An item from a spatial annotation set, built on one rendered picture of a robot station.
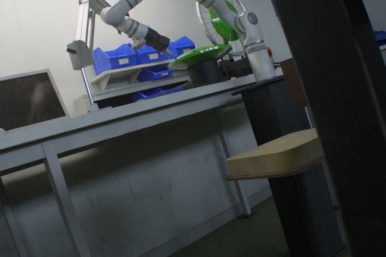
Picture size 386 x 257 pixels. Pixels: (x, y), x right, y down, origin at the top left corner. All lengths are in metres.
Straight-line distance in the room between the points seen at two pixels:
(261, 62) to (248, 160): 0.63
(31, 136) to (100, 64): 1.30
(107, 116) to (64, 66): 1.13
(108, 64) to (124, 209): 0.89
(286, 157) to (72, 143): 0.73
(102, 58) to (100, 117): 1.11
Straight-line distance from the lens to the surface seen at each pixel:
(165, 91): 1.69
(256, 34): 1.85
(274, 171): 1.24
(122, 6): 1.71
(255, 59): 1.83
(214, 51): 1.82
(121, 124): 1.58
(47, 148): 1.42
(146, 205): 2.68
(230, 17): 1.88
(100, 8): 1.95
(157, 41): 1.78
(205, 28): 2.53
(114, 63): 2.50
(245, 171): 1.35
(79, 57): 1.55
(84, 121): 1.44
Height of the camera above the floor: 0.77
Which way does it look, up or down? 1 degrees up
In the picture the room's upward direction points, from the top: 18 degrees counter-clockwise
